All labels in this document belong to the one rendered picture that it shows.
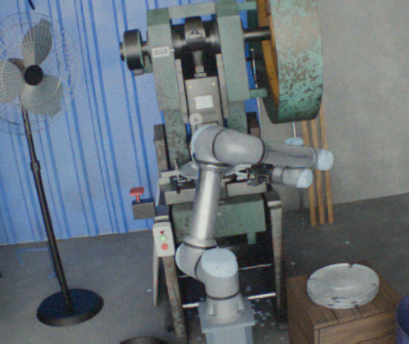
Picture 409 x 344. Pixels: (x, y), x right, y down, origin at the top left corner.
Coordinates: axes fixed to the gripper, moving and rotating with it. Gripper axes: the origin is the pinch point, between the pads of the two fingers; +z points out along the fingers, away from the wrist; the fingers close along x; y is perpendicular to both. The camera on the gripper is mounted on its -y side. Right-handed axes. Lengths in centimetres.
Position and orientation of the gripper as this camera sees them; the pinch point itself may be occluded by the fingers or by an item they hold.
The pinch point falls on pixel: (237, 169)
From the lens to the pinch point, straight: 241.7
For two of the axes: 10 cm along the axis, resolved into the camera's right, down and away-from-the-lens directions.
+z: -8.0, -0.8, 6.0
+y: -5.9, 3.2, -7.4
